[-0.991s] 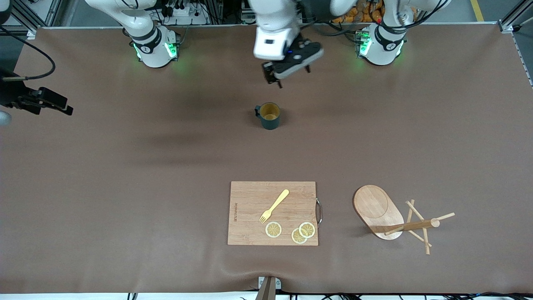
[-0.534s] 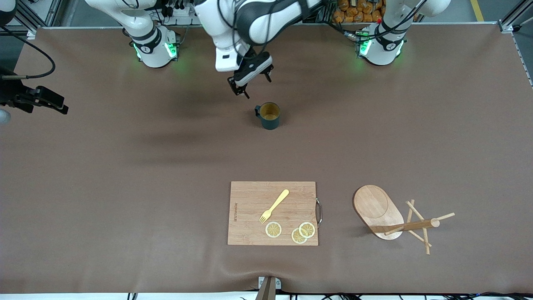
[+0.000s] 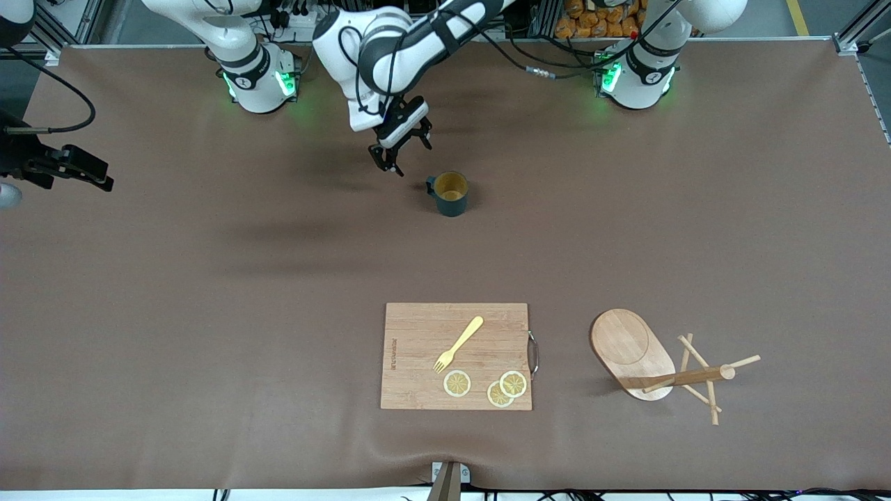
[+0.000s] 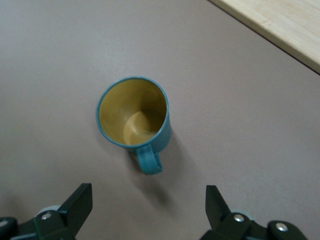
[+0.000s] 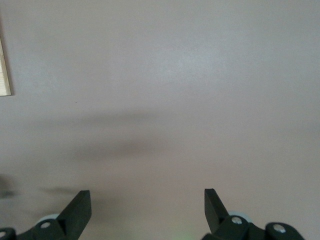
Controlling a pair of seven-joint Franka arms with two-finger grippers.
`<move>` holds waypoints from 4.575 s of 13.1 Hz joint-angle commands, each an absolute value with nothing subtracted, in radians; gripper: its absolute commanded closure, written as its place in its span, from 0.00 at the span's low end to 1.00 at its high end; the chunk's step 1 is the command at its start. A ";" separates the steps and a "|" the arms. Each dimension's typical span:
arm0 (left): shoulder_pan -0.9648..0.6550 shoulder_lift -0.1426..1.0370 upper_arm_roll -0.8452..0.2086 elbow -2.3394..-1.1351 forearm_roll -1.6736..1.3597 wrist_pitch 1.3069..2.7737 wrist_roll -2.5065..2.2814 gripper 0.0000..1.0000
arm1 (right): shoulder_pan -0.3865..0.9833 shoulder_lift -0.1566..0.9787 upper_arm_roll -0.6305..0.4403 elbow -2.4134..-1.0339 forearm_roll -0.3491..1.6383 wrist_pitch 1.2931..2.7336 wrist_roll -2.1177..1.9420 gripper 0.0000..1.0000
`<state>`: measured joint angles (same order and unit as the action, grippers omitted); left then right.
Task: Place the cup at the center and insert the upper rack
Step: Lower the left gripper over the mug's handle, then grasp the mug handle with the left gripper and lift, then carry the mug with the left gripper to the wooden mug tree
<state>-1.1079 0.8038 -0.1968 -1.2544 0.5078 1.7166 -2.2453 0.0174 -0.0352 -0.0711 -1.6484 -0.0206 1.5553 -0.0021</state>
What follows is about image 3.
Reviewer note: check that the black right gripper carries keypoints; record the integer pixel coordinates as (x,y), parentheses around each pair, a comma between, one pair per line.
(19,154)

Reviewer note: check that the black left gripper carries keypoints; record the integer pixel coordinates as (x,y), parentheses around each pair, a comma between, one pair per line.
(395,147)

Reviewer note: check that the dark green mug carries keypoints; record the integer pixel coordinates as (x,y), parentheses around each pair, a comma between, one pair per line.
(452,205)

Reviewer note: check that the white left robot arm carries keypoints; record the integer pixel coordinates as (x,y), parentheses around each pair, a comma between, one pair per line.
(334,42)

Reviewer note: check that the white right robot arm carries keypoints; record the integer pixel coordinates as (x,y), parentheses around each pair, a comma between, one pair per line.
(254,76)

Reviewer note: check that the wooden mug tree rack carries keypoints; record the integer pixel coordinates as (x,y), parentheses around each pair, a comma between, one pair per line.
(630,344)

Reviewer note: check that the white power strip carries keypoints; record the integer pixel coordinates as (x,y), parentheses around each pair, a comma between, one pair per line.
(299,21)

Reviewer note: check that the wooden cutting board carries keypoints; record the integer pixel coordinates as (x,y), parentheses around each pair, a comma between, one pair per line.
(418,334)

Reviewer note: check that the yellow plastic fork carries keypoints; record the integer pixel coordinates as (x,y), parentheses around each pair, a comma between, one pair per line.
(465,336)

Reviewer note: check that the orange snack bags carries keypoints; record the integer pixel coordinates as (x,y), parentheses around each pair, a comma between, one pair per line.
(592,21)

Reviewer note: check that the brown table mat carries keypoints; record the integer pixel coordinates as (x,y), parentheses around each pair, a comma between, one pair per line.
(278,348)

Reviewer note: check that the lemon slice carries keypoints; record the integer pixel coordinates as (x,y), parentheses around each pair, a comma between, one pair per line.
(457,383)
(495,398)
(514,384)

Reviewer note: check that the aluminium frame profile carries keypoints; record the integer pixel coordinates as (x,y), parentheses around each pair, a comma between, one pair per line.
(59,35)
(853,38)

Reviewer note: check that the grey camera bracket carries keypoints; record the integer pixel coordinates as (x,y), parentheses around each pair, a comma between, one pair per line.
(449,483)

